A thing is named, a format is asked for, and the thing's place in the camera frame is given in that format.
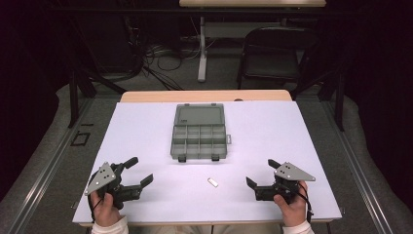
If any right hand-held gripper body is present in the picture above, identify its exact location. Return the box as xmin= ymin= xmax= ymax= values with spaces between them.
xmin=254 ymin=161 xmax=317 ymax=205

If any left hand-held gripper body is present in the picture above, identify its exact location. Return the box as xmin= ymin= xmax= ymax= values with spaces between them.
xmin=85 ymin=161 xmax=143 ymax=211

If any person's left hand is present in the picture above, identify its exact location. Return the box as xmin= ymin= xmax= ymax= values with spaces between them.
xmin=90 ymin=189 xmax=127 ymax=228

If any person's right hand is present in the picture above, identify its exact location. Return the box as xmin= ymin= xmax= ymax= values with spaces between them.
xmin=273 ymin=180 xmax=309 ymax=227

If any white table board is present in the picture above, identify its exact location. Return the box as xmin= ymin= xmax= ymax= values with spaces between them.
xmin=71 ymin=100 xmax=343 ymax=225

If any grey plastic compartment box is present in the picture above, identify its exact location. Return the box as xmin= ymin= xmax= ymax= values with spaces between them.
xmin=169 ymin=102 xmax=233 ymax=164

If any black metal stand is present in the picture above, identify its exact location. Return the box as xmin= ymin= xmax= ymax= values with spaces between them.
xmin=291 ymin=48 xmax=347 ymax=133
xmin=65 ymin=13 xmax=129 ymax=129

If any wooden table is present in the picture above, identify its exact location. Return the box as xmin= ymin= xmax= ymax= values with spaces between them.
xmin=78 ymin=90 xmax=333 ymax=228

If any black folding chair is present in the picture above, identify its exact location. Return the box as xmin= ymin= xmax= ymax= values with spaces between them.
xmin=236 ymin=26 xmax=321 ymax=91

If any white-legged background table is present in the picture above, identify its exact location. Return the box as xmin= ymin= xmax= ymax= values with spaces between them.
xmin=178 ymin=0 xmax=327 ymax=83

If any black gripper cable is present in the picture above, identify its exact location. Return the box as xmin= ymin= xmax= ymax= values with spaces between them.
xmin=295 ymin=183 xmax=315 ymax=224
xmin=86 ymin=172 xmax=99 ymax=224

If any metal floor rail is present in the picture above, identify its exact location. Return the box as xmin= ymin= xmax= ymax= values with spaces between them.
xmin=319 ymin=97 xmax=394 ymax=234
xmin=5 ymin=97 xmax=95 ymax=234

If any bundle of floor cables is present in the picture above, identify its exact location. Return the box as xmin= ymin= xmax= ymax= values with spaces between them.
xmin=129 ymin=40 xmax=203 ymax=92

